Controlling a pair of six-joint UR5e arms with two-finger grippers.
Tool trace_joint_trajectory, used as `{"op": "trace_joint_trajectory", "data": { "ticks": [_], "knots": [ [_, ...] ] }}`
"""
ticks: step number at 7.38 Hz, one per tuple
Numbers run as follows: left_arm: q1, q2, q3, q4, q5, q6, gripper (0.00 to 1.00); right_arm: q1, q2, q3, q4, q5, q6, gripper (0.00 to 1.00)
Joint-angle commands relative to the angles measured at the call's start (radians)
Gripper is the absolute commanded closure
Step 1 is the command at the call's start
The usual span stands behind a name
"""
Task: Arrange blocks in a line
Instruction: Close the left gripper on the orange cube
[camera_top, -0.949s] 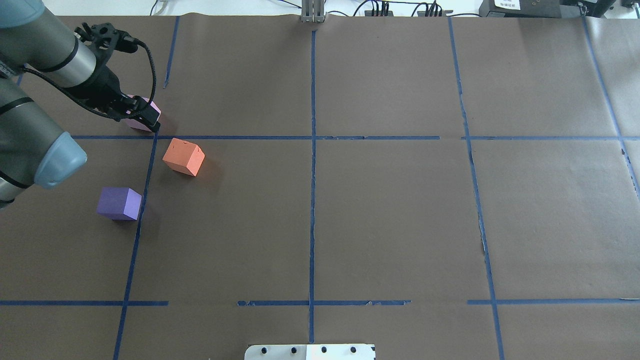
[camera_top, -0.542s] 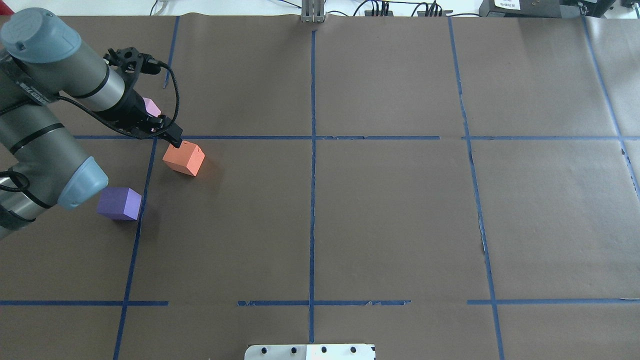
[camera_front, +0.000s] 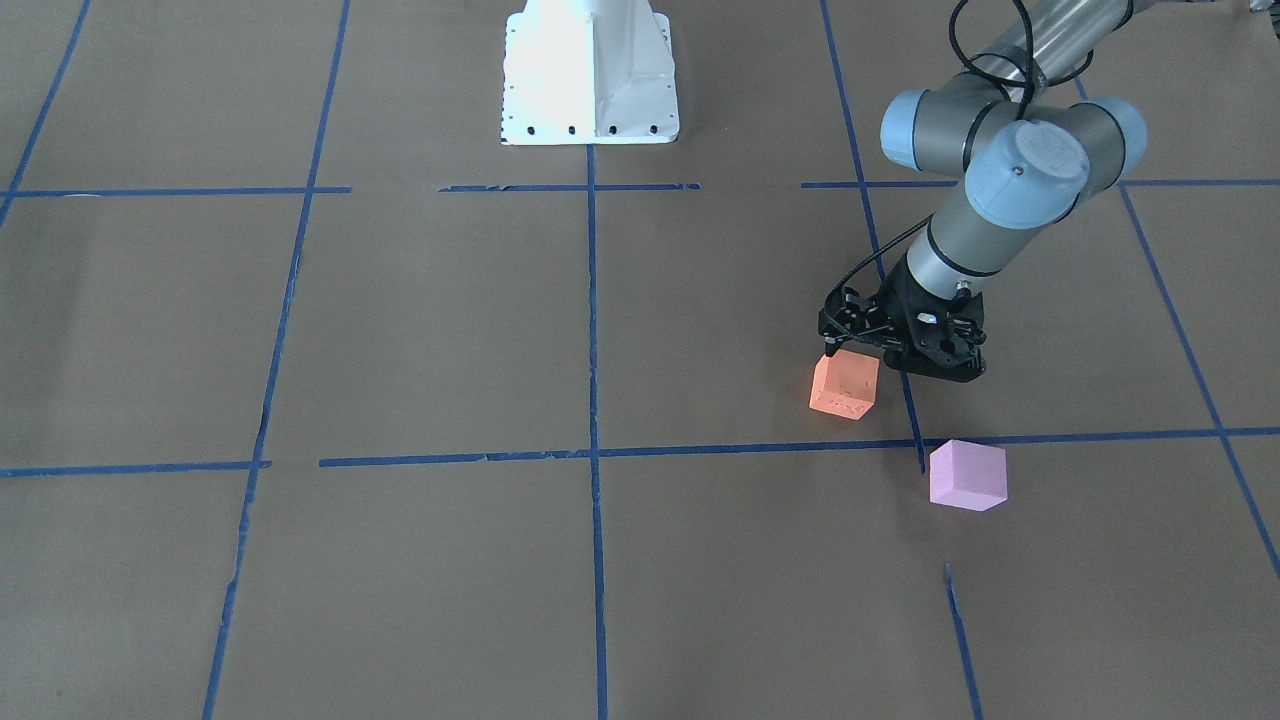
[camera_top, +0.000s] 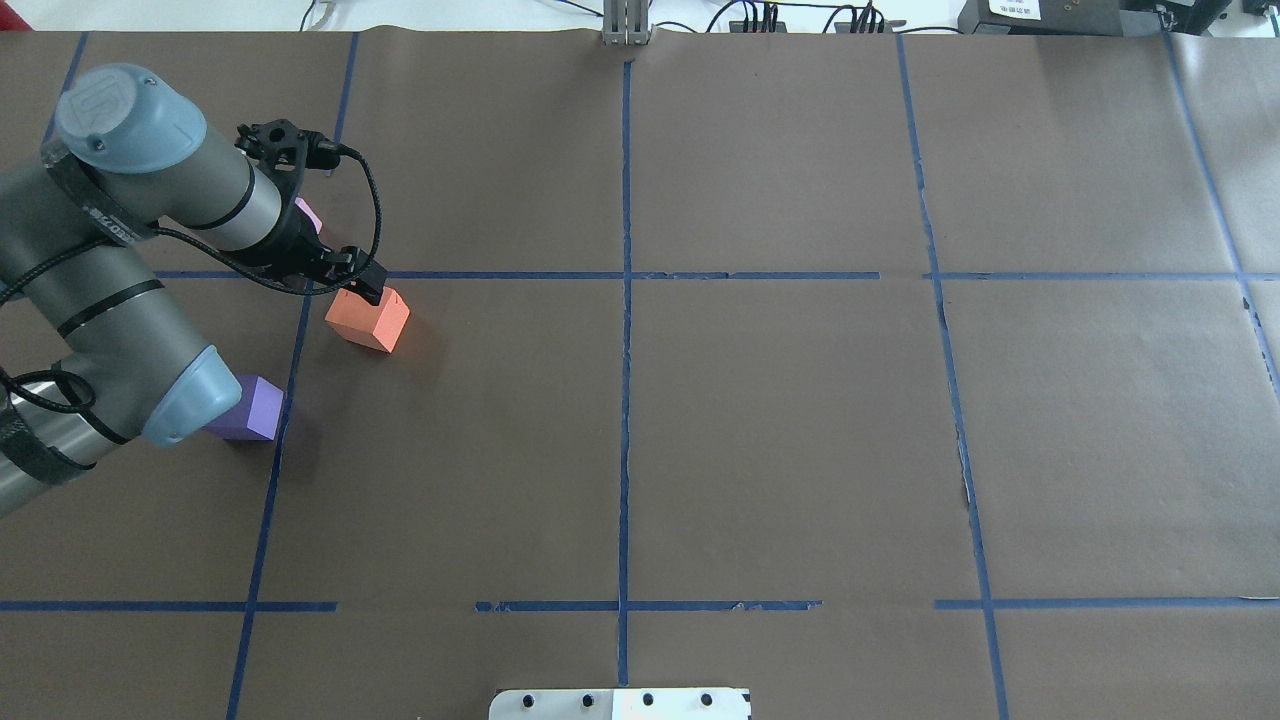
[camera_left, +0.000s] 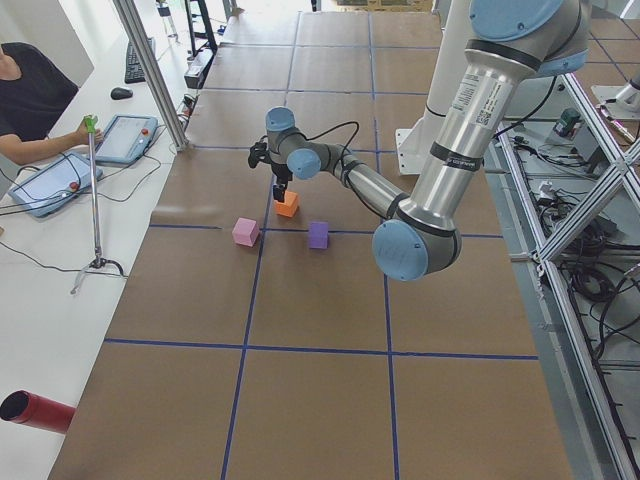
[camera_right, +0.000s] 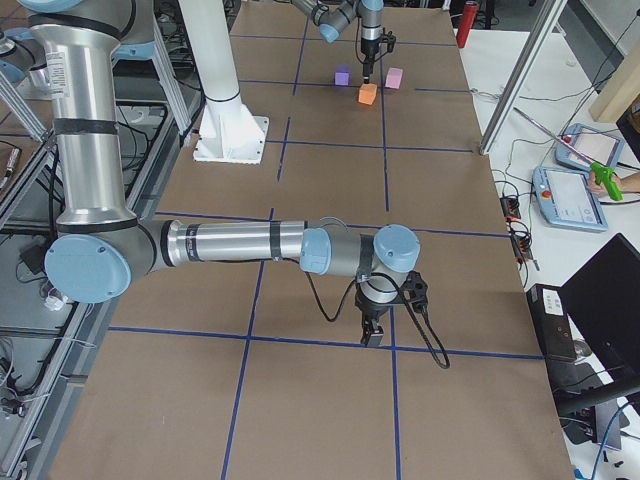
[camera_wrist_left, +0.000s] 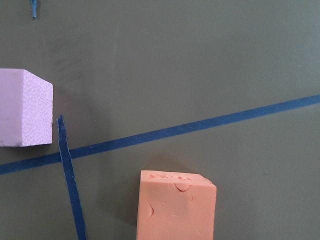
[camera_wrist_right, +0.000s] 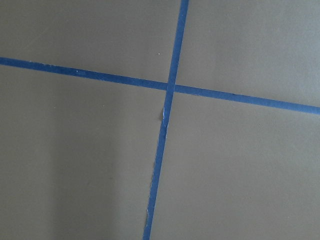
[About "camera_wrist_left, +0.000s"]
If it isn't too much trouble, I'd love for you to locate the pink foam cube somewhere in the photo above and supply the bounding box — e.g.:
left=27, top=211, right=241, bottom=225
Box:
left=0, top=68, right=53, bottom=147

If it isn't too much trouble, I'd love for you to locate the orange foam cube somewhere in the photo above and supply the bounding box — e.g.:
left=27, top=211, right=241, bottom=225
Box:
left=136, top=170, right=217, bottom=240

